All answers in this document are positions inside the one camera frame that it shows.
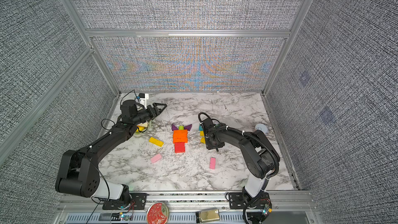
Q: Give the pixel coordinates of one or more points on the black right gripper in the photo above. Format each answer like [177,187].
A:
[208,146]

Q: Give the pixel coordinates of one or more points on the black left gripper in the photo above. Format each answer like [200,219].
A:
[157,112]

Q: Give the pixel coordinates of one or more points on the purple triangle block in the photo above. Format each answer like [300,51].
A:
[174,127]
[188,127]

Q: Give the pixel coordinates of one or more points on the orange block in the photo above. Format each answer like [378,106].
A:
[180,132]
[180,136]
[183,140]

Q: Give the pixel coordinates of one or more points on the red block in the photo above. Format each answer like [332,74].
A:
[179,146]
[179,150]

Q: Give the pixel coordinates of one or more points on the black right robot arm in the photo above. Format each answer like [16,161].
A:
[260,157]

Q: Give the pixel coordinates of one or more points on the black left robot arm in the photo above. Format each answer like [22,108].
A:
[78,172]

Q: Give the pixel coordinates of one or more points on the pink block right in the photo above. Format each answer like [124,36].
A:
[212,164]

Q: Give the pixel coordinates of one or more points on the pink block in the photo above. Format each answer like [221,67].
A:
[156,158]
[212,164]

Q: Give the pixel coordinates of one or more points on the green wavy plate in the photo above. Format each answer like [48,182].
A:
[143,127]

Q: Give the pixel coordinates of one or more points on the white lidded cup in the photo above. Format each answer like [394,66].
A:
[262,127]

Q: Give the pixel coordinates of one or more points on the pink block left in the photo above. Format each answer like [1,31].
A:
[156,158]

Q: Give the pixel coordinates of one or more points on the gold metal box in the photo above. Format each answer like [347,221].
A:
[207,215]

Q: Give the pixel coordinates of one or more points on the red round tin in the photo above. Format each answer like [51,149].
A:
[158,213]

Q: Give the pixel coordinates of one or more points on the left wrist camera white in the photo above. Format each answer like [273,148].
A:
[143,98]

